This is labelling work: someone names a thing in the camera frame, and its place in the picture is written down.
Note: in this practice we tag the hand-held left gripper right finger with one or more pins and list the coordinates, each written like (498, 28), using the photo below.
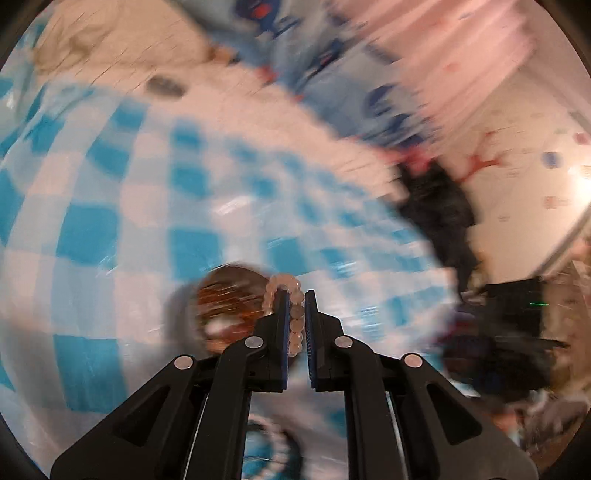
(316, 341)

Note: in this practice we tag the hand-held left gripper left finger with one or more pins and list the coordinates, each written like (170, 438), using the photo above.
(279, 332)

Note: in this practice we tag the round metal tin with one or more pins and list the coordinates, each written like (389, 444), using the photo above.
(187, 318)

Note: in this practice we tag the dark cloth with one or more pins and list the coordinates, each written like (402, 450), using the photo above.
(434, 207)

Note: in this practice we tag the dark furniture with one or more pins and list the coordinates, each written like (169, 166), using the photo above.
(508, 332)

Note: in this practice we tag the blue checkered plastic sheet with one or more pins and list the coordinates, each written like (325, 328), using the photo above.
(115, 230)

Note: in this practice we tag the blue whale print duvet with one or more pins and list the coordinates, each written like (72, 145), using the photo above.
(323, 78)

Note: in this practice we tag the round metal tin lid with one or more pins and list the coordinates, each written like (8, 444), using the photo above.
(164, 86)

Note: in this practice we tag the white striped quilt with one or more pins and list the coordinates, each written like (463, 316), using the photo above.
(138, 46)

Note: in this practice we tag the pink curtain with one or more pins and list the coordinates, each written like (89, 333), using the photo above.
(461, 46)

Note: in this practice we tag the tree wall sticker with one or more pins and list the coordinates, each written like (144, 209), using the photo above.
(478, 161)

